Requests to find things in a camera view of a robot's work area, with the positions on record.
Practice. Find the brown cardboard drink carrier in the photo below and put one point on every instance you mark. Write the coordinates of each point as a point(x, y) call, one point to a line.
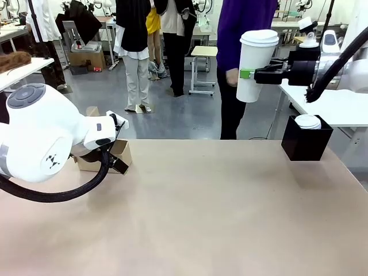
point(122, 149)

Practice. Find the person in black beige clothes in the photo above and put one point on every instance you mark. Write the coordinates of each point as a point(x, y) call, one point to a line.
point(175, 57)

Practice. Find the person in white coat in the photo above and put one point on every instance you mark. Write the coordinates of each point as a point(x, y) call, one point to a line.
point(43, 23)

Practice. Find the person in purple sweater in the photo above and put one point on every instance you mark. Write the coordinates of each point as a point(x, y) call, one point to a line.
point(230, 34)

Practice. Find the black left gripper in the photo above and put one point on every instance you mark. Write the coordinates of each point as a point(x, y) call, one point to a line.
point(89, 156)

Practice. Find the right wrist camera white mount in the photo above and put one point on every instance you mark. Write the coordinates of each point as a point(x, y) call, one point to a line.
point(307, 24)

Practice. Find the small rolling side table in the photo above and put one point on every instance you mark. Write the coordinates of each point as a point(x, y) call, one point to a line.
point(202, 51)

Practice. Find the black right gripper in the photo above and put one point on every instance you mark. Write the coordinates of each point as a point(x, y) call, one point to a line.
point(302, 67)

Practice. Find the white table with fur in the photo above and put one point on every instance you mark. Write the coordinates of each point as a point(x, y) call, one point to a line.
point(23, 73)

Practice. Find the tall white lidded paper cup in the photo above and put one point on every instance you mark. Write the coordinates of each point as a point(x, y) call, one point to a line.
point(256, 51)

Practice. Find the black tripod pole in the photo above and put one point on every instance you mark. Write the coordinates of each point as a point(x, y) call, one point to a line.
point(329, 14)

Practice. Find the white background workbench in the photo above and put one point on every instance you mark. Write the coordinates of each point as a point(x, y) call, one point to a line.
point(287, 24)

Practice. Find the brown cardboard flap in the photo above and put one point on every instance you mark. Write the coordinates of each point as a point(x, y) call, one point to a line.
point(92, 110)

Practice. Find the large white table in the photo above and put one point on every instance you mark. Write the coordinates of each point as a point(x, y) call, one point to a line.
point(345, 109)

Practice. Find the person in yellow top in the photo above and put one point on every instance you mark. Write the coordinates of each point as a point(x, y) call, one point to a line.
point(152, 26)

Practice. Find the black hanging cloth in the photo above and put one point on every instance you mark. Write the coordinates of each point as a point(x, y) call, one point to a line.
point(80, 20)

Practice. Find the small black floor box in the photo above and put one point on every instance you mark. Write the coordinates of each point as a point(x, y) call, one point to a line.
point(79, 69)

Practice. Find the black square cup box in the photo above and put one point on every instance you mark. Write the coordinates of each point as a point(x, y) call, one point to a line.
point(304, 146)

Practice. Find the person's right hand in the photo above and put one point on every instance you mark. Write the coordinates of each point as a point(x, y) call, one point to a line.
point(232, 77)

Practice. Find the brown fur piece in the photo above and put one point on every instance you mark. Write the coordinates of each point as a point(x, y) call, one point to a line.
point(14, 60)

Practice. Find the small white lidded paper cup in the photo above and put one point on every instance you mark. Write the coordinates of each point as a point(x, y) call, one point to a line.
point(309, 122)

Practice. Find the brown cardboard box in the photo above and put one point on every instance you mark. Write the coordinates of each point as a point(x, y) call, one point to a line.
point(86, 59)

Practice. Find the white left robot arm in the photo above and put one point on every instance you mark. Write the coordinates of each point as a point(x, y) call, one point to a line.
point(37, 129)

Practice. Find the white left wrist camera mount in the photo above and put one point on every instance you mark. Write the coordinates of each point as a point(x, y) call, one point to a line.
point(120, 120)

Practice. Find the grey tray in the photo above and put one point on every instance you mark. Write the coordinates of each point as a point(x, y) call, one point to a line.
point(89, 46)

